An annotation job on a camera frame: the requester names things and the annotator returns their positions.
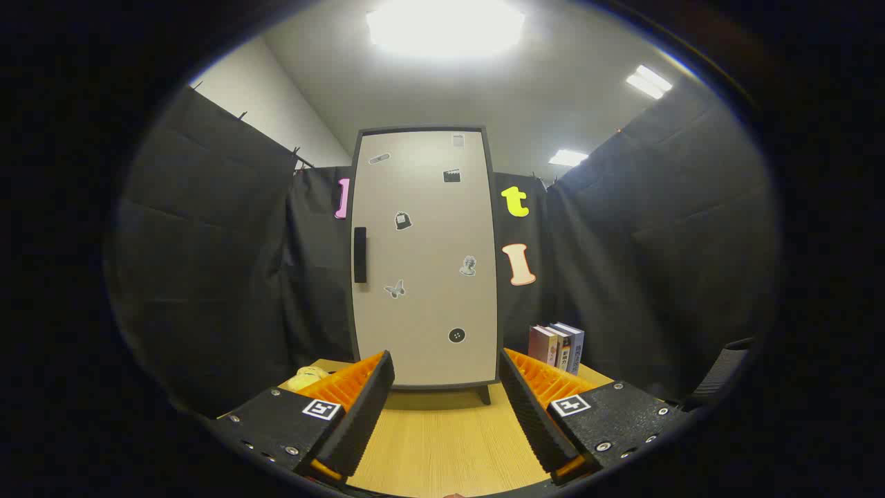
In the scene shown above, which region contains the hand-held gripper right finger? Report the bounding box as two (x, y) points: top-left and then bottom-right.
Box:
(499, 347), (692, 486)

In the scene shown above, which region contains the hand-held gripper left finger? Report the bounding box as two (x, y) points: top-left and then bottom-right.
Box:
(211, 350), (396, 485)

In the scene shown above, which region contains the yellow plush toy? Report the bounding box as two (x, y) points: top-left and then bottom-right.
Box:
(287, 367), (331, 392)

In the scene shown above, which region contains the orange spine book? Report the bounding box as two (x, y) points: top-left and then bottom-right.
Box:
(546, 325), (573, 371)

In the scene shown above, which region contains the maroon cover book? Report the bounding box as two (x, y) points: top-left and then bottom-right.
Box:
(529, 325), (559, 367)

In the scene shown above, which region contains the grey blue book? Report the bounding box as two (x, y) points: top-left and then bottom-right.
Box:
(553, 322), (586, 376)

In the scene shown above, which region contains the black backdrop cloth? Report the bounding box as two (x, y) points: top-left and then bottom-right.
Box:
(104, 73), (782, 419)

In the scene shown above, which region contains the large round ceiling light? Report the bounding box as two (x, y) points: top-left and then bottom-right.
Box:
(365, 0), (526, 59)

